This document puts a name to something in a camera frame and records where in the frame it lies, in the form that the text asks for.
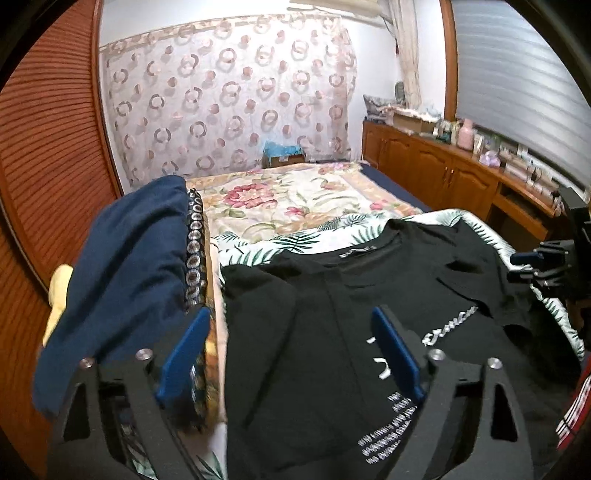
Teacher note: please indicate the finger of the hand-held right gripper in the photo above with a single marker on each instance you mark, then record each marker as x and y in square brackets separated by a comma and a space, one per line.
[545, 257]
[545, 278]

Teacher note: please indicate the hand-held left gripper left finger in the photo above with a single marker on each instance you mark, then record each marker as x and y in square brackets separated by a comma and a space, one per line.
[182, 357]

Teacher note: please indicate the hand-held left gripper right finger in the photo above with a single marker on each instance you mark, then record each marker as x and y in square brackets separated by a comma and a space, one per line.
[397, 357]

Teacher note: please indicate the black printed t-shirt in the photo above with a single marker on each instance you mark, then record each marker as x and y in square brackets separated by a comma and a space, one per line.
[314, 346]

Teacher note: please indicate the stack of books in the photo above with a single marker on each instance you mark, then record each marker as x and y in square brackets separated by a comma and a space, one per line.
[526, 168]

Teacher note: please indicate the navy blue cloth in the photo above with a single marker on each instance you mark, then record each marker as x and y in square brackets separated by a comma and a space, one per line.
[124, 267]

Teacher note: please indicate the lilac cloth bundle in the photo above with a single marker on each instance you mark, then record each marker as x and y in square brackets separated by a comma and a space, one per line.
[490, 159]

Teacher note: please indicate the yellow plush toy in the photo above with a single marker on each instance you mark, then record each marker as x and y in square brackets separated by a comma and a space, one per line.
[57, 300]

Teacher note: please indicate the wooden cabinet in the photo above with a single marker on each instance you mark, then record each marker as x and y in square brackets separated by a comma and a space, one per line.
[434, 170]

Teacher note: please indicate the red striped cloth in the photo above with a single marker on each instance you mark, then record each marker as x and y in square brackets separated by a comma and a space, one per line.
[577, 415]

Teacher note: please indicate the pink bottle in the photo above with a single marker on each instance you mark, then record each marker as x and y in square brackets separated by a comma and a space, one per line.
[465, 134]

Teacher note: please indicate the palm leaf bed sheet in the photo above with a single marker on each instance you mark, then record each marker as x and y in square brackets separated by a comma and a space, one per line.
[295, 241]

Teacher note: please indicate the navy mattress cover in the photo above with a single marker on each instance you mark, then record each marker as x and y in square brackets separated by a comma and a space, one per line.
[392, 189]

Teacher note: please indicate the grey window blind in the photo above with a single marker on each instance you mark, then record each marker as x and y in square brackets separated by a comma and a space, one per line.
[521, 74]

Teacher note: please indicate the open cardboard box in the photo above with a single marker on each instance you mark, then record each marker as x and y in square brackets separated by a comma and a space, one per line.
[413, 122]

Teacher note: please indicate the floral blanket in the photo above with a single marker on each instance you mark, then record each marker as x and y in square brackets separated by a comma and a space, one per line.
[286, 198]

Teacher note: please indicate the patterned pillow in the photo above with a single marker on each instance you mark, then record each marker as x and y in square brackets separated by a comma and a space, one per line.
[381, 108]

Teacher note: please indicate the cardboard box with blue cloth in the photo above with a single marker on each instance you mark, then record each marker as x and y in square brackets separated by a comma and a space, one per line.
[282, 154]

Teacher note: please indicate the beige window curtain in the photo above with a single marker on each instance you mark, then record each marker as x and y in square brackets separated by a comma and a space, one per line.
[406, 50]

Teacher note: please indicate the wooden louvered wardrobe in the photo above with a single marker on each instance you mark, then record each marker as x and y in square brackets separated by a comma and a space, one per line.
[51, 138]

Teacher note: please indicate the circle-patterned sheer curtain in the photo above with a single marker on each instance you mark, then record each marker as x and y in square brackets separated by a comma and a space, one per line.
[221, 101]

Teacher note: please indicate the beige air conditioner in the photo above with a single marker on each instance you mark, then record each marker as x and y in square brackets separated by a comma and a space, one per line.
[337, 7]

